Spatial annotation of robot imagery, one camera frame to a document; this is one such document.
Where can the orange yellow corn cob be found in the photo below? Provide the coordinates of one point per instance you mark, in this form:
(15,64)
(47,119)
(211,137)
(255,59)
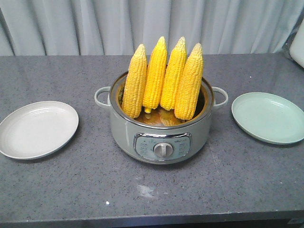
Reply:
(189,87)

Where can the white soy milk blender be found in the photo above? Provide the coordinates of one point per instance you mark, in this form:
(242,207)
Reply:
(296,50)

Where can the beige round plate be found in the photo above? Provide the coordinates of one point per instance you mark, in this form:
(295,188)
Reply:
(37,130)

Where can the pale yellow corn cob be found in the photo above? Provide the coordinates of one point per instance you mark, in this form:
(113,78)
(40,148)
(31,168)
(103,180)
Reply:
(135,83)

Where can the yellow corn cob white tip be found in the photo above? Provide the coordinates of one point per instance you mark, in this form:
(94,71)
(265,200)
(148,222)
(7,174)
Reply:
(173,74)

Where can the green round plate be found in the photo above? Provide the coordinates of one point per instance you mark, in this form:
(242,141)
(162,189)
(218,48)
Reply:
(269,118)

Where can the green electric cooking pot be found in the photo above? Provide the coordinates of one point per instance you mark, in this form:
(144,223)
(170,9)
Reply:
(159,137)

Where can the white pleated curtain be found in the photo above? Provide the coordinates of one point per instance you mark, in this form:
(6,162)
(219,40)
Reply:
(117,27)

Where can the bright yellow corn cob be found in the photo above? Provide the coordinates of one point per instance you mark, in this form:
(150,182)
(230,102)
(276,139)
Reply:
(155,76)

